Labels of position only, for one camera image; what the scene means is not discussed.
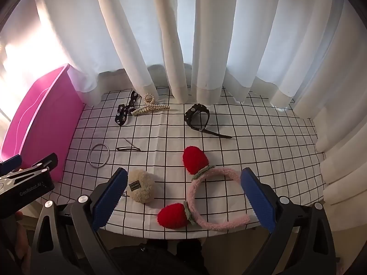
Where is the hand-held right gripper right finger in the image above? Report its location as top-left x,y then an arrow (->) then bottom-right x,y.
240,167 -> 337,275

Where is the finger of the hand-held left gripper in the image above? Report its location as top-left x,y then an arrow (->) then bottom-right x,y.
26,153 -> 59,173
0,155 -> 23,176

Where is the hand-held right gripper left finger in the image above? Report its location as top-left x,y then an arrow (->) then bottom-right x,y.
30,168 -> 129,275

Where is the beige fluffy hair clip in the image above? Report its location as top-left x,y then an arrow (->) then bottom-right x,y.
126,170 -> 156,204

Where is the silver bangle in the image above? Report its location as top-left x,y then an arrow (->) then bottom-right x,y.
88,143 -> 111,168

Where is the pink plastic basin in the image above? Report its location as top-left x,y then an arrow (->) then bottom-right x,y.
0,64 -> 86,182

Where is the pink strawberry headband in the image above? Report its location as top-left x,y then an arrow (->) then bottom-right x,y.
157,146 -> 251,232

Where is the pearl hair claw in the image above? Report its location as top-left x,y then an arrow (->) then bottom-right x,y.
131,92 -> 171,117

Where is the black wristwatch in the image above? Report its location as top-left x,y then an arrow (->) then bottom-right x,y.
184,103 -> 233,140

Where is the person's left hand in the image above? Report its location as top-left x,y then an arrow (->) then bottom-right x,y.
12,210 -> 31,261

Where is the thin black hair clip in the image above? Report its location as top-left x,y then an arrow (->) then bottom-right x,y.
116,138 -> 143,152

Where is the black dotted hair bow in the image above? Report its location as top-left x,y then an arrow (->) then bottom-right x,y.
115,90 -> 140,126

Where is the white curtain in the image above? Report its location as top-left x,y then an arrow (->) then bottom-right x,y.
0,0 -> 367,235

